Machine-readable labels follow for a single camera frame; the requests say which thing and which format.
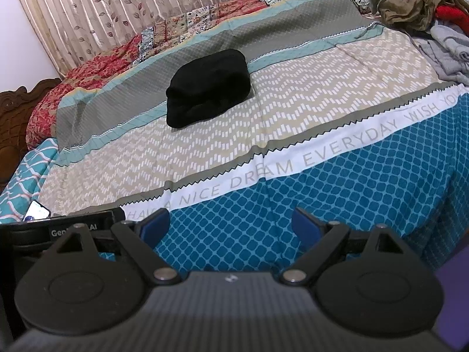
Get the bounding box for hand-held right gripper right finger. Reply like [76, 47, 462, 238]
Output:
[279, 207, 405, 285]

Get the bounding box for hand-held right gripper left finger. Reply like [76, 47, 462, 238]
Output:
[45, 208, 184, 285]

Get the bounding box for black pants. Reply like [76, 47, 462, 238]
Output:
[166, 48, 252, 130]

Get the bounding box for smartphone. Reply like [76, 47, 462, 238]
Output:
[22, 200, 51, 223]

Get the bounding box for teal white patterned sheet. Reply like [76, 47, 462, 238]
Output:
[0, 137, 60, 225]

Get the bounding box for patterned striped bedspread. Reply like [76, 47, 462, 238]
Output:
[37, 0, 469, 275]

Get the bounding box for carved wooden headboard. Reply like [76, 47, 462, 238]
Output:
[0, 77, 63, 193]

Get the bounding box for patchwork floral quilt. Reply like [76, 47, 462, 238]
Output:
[26, 0, 389, 148]

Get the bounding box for purple mat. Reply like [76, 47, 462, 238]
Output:
[435, 260, 469, 352]

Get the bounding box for floral pleated curtain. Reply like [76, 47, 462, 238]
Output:
[7, 0, 317, 78]

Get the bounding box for grey garment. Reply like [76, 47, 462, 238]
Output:
[417, 24, 469, 86]

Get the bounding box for olive brown garment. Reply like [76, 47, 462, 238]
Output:
[369, 0, 467, 33]

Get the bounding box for red garment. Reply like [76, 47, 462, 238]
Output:
[435, 5, 469, 25]

